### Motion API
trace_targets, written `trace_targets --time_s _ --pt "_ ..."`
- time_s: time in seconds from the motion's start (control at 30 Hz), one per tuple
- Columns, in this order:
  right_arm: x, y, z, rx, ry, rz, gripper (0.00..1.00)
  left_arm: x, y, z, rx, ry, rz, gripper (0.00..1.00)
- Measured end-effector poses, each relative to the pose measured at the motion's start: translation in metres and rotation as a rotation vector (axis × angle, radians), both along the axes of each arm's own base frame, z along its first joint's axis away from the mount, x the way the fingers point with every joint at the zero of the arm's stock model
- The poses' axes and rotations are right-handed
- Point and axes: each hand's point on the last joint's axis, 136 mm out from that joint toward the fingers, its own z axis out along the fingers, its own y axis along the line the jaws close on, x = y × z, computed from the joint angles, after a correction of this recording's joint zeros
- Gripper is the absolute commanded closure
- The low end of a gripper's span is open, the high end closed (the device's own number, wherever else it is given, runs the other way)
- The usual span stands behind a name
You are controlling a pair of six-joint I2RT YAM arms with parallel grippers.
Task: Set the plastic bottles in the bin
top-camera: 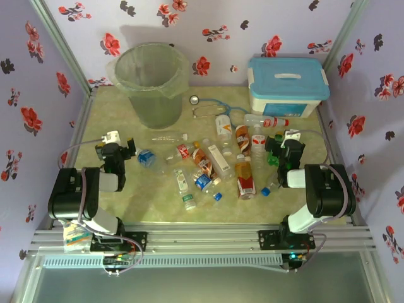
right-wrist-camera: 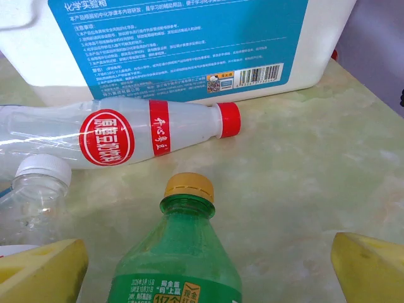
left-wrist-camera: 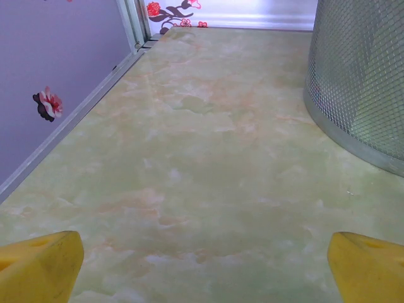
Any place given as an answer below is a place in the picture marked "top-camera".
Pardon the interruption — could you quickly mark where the white box blue lid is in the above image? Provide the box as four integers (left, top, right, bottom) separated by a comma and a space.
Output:
247, 56, 331, 119

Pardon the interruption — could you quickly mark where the aluminium frame post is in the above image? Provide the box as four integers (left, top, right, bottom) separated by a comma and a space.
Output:
28, 0, 97, 95
321, 0, 370, 73

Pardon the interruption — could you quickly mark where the grey right arm cable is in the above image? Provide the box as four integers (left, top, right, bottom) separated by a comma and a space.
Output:
283, 128, 352, 274

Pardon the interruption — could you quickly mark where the blue stethoscope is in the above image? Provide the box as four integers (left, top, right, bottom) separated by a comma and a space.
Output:
189, 95, 252, 121

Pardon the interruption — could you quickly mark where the green label clear bottle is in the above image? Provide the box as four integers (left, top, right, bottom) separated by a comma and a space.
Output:
173, 169, 197, 211

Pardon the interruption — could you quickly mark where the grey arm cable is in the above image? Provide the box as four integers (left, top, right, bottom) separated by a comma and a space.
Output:
57, 138, 145, 278
283, 128, 352, 274

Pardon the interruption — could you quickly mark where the clear bottle blue cap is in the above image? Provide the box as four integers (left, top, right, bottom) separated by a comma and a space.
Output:
260, 172, 283, 197

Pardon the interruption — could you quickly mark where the white label bottle orange triangle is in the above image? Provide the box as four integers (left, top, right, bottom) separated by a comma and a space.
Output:
215, 114, 234, 156

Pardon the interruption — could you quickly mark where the square clear bottle white label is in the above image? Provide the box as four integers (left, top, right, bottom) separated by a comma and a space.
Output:
201, 138, 236, 182

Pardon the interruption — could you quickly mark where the grey left arm cable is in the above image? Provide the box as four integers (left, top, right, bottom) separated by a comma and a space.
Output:
57, 138, 145, 278

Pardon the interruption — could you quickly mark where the aluminium frame rail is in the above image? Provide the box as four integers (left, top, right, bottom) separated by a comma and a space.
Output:
36, 88, 98, 230
27, 223, 378, 255
315, 104, 372, 228

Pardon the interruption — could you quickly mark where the small circuit board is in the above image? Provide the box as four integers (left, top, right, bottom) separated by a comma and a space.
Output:
102, 256, 135, 266
285, 251, 307, 263

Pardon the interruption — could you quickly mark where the green mesh waste bin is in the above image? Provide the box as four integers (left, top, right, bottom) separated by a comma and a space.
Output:
114, 42, 190, 129

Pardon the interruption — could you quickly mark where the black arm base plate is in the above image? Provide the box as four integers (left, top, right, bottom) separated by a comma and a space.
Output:
258, 229, 316, 252
90, 231, 148, 253

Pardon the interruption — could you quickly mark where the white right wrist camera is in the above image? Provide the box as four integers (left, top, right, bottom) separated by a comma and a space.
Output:
282, 128, 301, 143

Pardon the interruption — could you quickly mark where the grey slotted cable duct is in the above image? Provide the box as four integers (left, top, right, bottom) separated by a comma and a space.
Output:
42, 254, 282, 270

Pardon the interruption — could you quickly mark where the red white label water bottle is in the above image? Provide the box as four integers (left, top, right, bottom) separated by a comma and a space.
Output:
251, 123, 268, 175

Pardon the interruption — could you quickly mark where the blue label bottle white cap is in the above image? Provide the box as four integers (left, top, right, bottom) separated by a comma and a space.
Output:
134, 148, 168, 175

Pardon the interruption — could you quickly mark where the clear packet of sachets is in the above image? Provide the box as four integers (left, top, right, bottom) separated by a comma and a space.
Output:
62, 220, 91, 253

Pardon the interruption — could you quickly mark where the unlabelled clear bottle white cap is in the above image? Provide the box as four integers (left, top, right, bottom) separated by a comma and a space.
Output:
152, 132, 189, 143

